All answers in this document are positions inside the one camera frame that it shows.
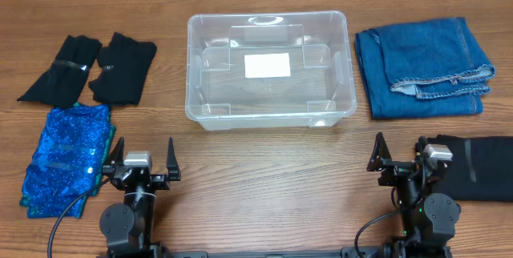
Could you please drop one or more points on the blue denim jeans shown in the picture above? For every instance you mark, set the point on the blue denim jeans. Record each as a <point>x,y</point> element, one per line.
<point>423,69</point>

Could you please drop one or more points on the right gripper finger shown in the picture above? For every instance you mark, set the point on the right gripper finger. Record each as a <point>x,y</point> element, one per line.
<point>380,157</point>
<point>421,145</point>

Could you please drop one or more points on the blue sequin fabric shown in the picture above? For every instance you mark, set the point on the blue sequin fabric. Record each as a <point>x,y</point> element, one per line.
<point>68,159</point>

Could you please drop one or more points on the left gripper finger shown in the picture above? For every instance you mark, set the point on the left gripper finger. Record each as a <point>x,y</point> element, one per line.
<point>116,155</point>
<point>172,164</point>

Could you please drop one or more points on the black garment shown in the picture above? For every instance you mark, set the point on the black garment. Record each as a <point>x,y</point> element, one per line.
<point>480,170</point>

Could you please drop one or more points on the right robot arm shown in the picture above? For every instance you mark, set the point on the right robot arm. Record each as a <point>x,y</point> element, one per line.
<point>428,218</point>

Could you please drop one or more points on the black cloth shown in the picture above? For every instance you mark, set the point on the black cloth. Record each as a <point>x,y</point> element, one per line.
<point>124,66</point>
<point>62,84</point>

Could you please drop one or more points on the white label in bin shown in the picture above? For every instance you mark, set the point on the white label in bin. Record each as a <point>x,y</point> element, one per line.
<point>259,66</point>

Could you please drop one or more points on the clear plastic storage bin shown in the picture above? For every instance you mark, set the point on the clear plastic storage bin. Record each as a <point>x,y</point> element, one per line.
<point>319,92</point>

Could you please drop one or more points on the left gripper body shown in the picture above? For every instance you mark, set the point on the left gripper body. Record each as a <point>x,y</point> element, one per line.
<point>141,176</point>

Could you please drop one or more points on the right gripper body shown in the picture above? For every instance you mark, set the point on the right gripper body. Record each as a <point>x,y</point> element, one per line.
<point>395,171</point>

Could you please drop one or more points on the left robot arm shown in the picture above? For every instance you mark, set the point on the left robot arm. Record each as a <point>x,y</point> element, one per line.
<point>128,226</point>

